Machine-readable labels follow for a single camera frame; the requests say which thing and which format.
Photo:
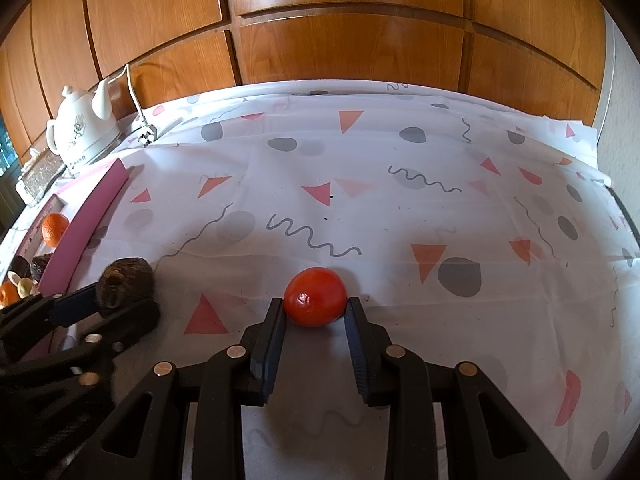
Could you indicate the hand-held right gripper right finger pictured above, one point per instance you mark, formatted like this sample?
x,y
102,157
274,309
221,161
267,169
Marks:
x,y
357,360

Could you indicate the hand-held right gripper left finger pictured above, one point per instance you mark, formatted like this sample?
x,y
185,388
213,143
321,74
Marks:
x,y
270,360

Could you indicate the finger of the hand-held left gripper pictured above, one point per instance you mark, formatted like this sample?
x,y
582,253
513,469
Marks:
x,y
75,305
130,322

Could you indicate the dark brown cylindrical fruit piece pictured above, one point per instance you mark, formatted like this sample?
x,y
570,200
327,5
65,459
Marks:
x,y
42,267

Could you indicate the beige round fruit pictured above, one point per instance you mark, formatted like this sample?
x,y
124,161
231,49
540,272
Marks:
x,y
26,288

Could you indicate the red cherry tomato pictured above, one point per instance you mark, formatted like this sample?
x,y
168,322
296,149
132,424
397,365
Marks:
x,y
315,297

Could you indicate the pink rimmed tray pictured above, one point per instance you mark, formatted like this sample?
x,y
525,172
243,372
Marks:
x,y
85,220

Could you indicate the brown mushroom with stem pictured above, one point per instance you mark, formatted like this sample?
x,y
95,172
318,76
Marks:
x,y
19,266

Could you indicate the orange tangerine with stem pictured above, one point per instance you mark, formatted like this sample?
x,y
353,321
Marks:
x,y
55,230

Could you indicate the silver ornate tissue box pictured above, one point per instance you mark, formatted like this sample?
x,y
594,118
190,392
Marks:
x,y
40,175

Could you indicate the silver kettle base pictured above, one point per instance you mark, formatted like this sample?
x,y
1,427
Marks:
x,y
79,169

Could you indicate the white patterned tablecloth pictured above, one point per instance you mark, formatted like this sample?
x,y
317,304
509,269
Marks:
x,y
400,220

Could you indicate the white ceramic electric kettle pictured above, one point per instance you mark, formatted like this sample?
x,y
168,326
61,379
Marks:
x,y
82,125

